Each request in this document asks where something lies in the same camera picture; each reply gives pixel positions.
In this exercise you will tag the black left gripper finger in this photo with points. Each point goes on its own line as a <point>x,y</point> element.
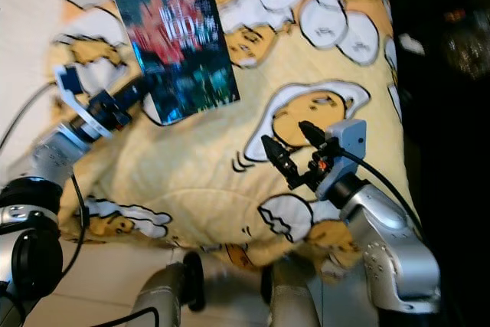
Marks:
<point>132,96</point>

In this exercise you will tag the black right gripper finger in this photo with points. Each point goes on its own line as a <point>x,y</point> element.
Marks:
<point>282,160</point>
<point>314,134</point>

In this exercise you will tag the dark red green book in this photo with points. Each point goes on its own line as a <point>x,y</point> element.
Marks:
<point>176,51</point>

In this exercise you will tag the yellow egg cartoon duvet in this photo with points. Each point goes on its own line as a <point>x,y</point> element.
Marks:
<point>199,181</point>

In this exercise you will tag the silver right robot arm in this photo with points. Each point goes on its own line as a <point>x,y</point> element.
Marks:
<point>390,250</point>

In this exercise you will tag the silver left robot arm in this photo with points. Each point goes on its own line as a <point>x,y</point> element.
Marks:
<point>57,158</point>

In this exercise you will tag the white quilted mattress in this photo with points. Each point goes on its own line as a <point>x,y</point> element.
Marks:
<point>23,36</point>

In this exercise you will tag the silver right robot leg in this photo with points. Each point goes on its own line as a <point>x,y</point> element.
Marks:
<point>291,300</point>

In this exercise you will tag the silver robot leg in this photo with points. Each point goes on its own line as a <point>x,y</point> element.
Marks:
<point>291,300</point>
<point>161,300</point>

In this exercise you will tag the black suitcase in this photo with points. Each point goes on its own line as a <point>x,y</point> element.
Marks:
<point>459,189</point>

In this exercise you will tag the crumpled clear plastic bag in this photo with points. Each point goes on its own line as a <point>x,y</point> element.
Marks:
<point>471,51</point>

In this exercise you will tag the silver left robot leg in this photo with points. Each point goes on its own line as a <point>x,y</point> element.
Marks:
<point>161,300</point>

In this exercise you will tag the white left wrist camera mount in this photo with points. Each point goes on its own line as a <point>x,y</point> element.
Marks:
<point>74,105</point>

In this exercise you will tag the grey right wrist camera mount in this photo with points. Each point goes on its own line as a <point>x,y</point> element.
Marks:
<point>348,143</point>

